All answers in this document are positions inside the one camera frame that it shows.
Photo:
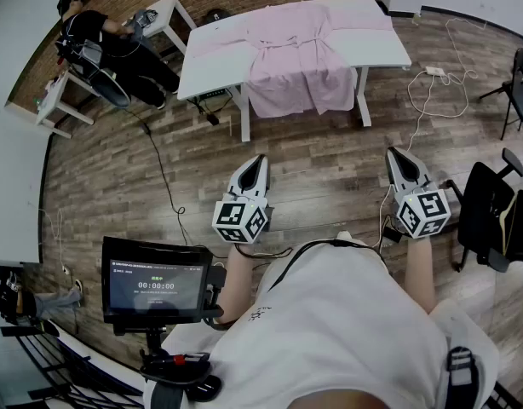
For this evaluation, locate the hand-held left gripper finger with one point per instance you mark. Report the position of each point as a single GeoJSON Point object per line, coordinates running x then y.
{"type": "Point", "coordinates": [240, 181]}
{"type": "Point", "coordinates": [262, 183]}

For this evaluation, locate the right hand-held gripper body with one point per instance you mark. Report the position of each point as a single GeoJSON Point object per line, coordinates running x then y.
{"type": "Point", "coordinates": [423, 213]}

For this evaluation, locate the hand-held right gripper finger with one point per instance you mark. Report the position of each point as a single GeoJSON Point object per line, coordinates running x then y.
{"type": "Point", "coordinates": [417, 173]}
{"type": "Point", "coordinates": [395, 177]}

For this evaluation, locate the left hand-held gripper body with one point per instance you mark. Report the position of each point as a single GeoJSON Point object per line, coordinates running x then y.
{"type": "Point", "coordinates": [231, 220]}

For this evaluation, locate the pink robe garment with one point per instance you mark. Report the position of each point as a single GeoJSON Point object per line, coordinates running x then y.
{"type": "Point", "coordinates": [295, 58]}

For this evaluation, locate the person's right forearm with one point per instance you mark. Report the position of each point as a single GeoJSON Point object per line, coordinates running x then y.
{"type": "Point", "coordinates": [419, 271]}

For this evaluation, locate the person's left forearm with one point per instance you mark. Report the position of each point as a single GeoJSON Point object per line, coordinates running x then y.
{"type": "Point", "coordinates": [240, 283]}

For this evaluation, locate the small black adapter box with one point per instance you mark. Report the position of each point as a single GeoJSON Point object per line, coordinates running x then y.
{"type": "Point", "coordinates": [392, 235]}

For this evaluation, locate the black office chair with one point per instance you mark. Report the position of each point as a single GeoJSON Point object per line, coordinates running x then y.
{"type": "Point", "coordinates": [483, 211]}

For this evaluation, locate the black power adapter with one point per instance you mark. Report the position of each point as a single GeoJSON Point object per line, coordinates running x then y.
{"type": "Point", "coordinates": [213, 120]}

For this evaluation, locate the person's right white shoe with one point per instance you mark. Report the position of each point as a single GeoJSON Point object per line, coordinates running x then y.
{"type": "Point", "coordinates": [343, 235]}

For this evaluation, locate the black under-table control box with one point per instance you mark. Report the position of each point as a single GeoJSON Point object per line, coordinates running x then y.
{"type": "Point", "coordinates": [210, 93]}

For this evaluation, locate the black bag yellow trim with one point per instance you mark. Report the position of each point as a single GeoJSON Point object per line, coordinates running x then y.
{"type": "Point", "coordinates": [519, 228]}

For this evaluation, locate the black monitor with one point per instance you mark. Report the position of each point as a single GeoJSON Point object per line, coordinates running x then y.
{"type": "Point", "coordinates": [155, 283]}

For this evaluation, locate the white power strip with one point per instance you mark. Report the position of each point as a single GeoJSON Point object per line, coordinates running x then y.
{"type": "Point", "coordinates": [435, 70]}

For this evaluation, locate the large white table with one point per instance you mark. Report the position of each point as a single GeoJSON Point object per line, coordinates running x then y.
{"type": "Point", "coordinates": [219, 70]}

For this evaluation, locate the black folding chair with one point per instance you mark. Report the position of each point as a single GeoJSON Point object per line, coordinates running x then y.
{"type": "Point", "coordinates": [521, 88]}

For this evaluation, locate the person's white t-shirt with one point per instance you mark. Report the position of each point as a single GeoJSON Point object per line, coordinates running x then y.
{"type": "Point", "coordinates": [329, 313]}

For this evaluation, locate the dark blue oval pad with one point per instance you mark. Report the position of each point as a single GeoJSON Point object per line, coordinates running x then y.
{"type": "Point", "coordinates": [110, 90]}

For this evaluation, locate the black backpack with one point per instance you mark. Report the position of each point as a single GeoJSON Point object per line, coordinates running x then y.
{"type": "Point", "coordinates": [216, 15]}

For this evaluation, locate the small white side table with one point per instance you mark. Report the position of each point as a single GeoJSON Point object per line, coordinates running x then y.
{"type": "Point", "coordinates": [163, 13]}
{"type": "Point", "coordinates": [53, 100]}

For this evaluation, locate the grey garment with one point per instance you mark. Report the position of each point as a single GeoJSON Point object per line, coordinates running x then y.
{"type": "Point", "coordinates": [144, 19]}

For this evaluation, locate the black monitor mount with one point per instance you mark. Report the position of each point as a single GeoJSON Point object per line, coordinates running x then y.
{"type": "Point", "coordinates": [172, 364]}

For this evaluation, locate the black metal frame chair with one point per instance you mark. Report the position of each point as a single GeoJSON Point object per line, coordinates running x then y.
{"type": "Point", "coordinates": [53, 356]}

